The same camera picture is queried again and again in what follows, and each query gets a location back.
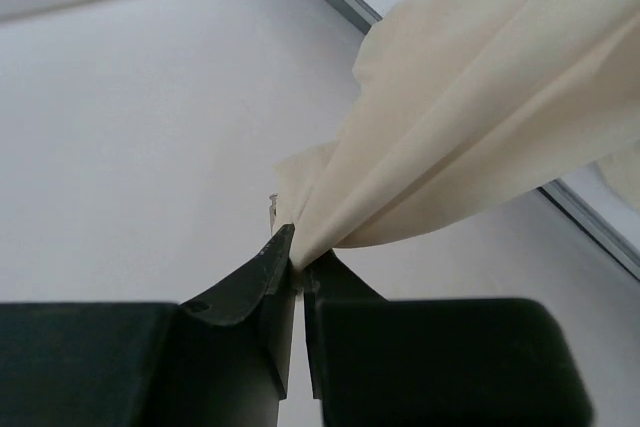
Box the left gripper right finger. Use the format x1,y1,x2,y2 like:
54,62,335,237
302,250,385,302

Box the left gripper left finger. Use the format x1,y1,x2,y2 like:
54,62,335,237
180,224,295,327

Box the beige trousers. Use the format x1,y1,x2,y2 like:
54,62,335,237
275,0,639,269

